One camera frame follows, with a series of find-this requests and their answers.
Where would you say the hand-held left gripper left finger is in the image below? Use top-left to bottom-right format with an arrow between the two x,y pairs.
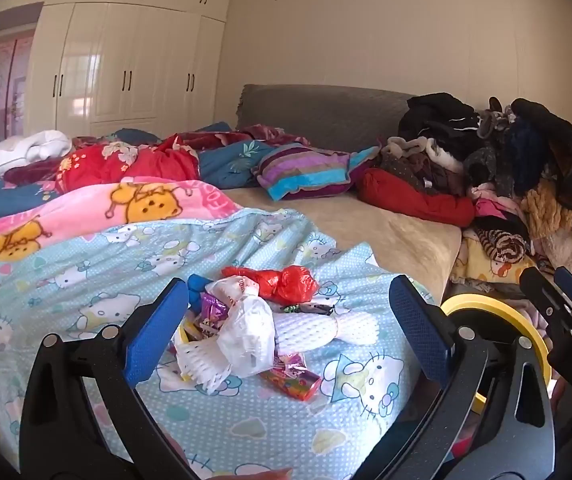
18,278 -> 197,480

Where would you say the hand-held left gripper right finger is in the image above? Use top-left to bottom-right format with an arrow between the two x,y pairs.
361,275 -> 557,480

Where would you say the yellow rimmed waste bin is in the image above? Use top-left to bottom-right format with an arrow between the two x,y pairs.
440,294 -> 553,413

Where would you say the white foam net sleeve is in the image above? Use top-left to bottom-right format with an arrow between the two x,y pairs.
273,310 -> 382,354
173,337 -> 235,394

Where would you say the blue plastic wrapper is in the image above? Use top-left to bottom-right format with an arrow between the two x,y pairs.
187,274 -> 210,312

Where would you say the purple candy wrapper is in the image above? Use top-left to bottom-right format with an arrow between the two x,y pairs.
198,292 -> 230,336

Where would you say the white red printed wrapper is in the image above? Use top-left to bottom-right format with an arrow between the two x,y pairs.
205,277 -> 262,307

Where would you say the white plastic bag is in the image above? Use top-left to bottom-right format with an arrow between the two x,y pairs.
216,294 -> 278,379

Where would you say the green black wrapper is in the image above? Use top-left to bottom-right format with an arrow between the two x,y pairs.
280,302 -> 337,317

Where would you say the pink foil wrapper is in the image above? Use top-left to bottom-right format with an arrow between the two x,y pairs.
273,352 -> 308,376

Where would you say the red plastic bag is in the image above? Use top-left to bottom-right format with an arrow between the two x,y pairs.
221,265 -> 320,306

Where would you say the red candy tube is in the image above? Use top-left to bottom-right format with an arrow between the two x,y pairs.
258,364 -> 323,402

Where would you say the cream fleece garment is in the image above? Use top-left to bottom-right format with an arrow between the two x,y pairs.
541,210 -> 572,273

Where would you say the yellow cat print blanket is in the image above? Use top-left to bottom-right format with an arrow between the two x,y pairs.
448,232 -> 542,287

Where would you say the brown striped garment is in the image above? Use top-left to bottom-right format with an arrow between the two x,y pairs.
476,227 -> 533,264

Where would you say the light blue cat print blanket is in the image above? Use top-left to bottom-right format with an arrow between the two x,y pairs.
0,207 -> 437,480

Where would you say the tan fuzzy garment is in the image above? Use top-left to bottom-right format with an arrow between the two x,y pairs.
521,180 -> 572,242

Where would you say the beige bed sheet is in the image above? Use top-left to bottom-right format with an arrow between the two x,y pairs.
223,187 -> 465,292

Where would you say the pink garment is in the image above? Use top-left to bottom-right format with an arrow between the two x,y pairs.
473,185 -> 523,222

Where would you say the red jacket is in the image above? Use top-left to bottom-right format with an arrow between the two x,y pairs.
356,167 -> 477,229

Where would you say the dark blue knit garment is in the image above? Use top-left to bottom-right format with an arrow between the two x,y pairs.
508,120 -> 548,187

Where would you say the pink bear print blanket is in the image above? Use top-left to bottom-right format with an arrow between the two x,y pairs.
0,177 -> 243,264

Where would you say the dark dotted garment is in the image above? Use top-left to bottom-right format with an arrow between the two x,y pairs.
381,152 -> 467,197

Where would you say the grey knit garment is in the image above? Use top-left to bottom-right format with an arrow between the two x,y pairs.
463,110 -> 517,197

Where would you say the dark brown fleece garment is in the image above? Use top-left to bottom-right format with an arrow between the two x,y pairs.
511,97 -> 572,211

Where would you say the red floral quilt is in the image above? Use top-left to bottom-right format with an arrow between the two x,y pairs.
3,135 -> 200,194

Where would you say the off-white garment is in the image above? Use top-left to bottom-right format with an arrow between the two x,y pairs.
383,136 -> 468,172

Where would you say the blue leaf print quilt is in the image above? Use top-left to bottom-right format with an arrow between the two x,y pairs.
116,121 -> 279,189

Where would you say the colourful striped blanket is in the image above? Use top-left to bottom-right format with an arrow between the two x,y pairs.
252,142 -> 380,202

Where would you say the dark blue blanket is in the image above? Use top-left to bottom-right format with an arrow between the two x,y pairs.
0,179 -> 69,224

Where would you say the black jacket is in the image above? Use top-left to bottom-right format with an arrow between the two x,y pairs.
398,92 -> 482,161

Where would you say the white cloth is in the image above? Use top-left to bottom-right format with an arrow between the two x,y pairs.
0,130 -> 73,192

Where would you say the grey headboard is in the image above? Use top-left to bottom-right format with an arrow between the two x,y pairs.
236,84 -> 418,154

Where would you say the pink printed door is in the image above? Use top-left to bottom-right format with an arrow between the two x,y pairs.
0,30 -> 35,161

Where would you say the cream wardrobe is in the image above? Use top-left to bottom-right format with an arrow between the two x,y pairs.
0,0 -> 232,139

